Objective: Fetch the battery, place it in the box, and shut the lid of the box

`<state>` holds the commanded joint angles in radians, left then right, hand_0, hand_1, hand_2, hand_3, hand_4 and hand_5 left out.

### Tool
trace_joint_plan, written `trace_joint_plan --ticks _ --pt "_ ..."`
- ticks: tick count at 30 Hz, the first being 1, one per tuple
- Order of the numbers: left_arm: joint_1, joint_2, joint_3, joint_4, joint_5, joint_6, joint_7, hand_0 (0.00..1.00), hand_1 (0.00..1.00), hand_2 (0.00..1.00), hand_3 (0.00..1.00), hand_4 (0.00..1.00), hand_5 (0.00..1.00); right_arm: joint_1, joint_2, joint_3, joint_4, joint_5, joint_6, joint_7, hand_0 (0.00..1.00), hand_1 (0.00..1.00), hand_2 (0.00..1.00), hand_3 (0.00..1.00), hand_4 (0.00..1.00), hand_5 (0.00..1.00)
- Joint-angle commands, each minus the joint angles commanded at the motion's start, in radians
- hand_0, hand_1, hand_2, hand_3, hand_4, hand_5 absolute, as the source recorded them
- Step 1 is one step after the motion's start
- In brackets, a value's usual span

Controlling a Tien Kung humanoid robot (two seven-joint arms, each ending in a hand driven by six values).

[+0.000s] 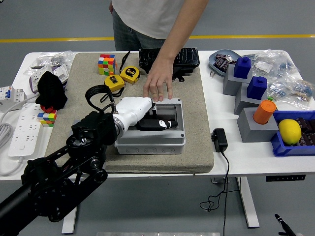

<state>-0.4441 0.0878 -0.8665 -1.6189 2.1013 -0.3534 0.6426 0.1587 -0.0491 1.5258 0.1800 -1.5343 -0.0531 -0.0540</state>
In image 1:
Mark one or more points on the yellow tape measure black label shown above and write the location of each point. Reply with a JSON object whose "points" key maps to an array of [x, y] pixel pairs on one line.
{"points": [[130, 73]]}

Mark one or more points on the black power adapter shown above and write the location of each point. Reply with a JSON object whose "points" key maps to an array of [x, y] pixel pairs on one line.
{"points": [[219, 139]]}

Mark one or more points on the white circuit breaker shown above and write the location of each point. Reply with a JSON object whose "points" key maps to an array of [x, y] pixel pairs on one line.
{"points": [[13, 94]]}

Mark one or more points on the white wall socket panel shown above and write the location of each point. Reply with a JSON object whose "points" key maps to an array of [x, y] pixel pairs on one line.
{"points": [[61, 72], [37, 76]]}

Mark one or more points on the black wrapped device case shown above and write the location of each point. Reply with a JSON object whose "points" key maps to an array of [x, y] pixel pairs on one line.
{"points": [[147, 59]]}

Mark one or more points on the yellow lemon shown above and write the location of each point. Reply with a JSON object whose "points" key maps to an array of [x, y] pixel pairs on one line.
{"points": [[290, 131]]}

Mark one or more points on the small colourful puzzle cube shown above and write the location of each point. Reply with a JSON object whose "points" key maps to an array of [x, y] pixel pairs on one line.
{"points": [[48, 119]]}

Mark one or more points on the person's left hand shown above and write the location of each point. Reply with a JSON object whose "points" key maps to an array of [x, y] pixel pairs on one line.
{"points": [[158, 76]]}

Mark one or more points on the blue plastic bin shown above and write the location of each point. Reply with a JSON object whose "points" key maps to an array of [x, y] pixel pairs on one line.
{"points": [[290, 150]]}

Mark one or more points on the person's left forearm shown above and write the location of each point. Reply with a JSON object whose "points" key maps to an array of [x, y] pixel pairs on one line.
{"points": [[177, 37]]}

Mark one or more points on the large colourful puzzle cube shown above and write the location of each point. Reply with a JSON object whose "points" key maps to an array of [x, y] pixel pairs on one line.
{"points": [[107, 64]]}

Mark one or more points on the grey holder block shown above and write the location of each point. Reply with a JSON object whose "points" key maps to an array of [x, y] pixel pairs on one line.
{"points": [[242, 104], [251, 131], [231, 83]]}

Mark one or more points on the clear bag of parts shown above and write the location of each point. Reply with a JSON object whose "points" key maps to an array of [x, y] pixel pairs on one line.
{"points": [[270, 61], [295, 91], [49, 57]]}

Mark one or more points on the grey junction box clear lid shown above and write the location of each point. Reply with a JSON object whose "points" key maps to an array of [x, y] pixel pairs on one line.
{"points": [[150, 145]]}

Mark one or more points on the blue block battery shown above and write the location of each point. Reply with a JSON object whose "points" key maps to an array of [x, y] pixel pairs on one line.
{"points": [[242, 67], [257, 87]]}

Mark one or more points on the metal desk bracket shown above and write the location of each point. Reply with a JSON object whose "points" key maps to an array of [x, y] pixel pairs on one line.
{"points": [[219, 180]]}

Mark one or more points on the black cloth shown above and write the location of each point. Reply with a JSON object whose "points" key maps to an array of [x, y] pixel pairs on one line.
{"points": [[51, 91]]}

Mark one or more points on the white power strip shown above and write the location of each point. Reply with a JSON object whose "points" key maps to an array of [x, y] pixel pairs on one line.
{"points": [[23, 130]]}

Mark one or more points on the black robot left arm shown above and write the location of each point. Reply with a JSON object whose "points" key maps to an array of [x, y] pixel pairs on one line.
{"points": [[49, 182]]}

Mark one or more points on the grey-brown fabric mat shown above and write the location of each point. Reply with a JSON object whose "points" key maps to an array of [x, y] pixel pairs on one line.
{"points": [[78, 73]]}

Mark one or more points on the white desk leg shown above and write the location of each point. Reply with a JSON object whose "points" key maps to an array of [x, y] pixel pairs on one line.
{"points": [[248, 204], [70, 226]]}

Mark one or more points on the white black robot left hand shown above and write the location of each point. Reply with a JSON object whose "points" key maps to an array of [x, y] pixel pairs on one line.
{"points": [[133, 108]]}

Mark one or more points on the small metal clip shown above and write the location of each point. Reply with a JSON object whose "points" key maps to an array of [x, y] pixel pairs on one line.
{"points": [[213, 73]]}

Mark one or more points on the blue-grey shallow dish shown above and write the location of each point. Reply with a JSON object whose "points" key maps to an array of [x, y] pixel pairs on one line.
{"points": [[212, 57]]}

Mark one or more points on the orange cylinder battery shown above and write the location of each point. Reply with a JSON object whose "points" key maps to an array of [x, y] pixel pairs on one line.
{"points": [[264, 111]]}

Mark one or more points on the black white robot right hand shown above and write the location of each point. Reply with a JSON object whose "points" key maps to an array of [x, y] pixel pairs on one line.
{"points": [[285, 227]]}

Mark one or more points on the dark wrapped candies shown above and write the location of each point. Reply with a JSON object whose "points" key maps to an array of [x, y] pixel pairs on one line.
{"points": [[221, 63]]}

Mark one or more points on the black desk control panel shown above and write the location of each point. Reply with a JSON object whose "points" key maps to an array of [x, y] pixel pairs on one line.
{"points": [[285, 178]]}

